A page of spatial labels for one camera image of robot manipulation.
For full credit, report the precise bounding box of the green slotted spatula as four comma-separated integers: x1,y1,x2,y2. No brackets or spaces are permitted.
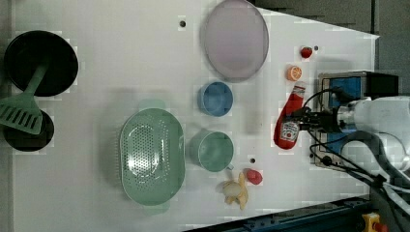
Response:
0,65,48,134

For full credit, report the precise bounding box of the blue bowl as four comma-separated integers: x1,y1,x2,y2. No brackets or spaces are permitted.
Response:
197,81,234,117

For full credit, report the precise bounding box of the yellow emergency stop button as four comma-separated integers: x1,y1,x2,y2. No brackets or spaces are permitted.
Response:
362,213,389,232

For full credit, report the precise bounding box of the black round lid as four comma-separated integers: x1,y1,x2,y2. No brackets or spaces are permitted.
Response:
3,111,54,152

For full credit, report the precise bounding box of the red plush ketchup bottle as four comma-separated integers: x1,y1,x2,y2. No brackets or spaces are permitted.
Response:
273,81,306,150

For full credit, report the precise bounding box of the red strawberry toy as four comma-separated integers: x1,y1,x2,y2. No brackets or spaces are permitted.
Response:
300,46,313,59

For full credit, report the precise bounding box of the red toy piece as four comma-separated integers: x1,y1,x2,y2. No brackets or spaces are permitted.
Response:
245,168,263,186

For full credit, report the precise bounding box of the green strainer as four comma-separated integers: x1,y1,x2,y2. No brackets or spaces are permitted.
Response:
119,100,186,215

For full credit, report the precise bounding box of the peeled banana toy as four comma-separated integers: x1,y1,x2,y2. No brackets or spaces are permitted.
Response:
222,172,249,211

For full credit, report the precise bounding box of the black cable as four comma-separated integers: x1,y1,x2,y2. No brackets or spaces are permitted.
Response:
302,88,388,191

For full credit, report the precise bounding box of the grey round plate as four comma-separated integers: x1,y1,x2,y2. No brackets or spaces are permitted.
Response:
203,0,269,81

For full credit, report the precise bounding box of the orange slice toy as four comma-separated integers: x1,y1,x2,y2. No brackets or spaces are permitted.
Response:
286,66,303,81

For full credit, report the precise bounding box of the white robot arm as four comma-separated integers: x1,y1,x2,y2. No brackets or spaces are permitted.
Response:
285,96,409,212

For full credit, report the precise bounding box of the green cup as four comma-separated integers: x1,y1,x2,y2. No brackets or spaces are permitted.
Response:
190,130,234,172

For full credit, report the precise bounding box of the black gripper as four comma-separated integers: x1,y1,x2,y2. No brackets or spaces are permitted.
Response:
291,106,340,133

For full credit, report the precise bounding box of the black frying pan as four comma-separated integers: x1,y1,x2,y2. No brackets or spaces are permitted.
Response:
4,30,79,97

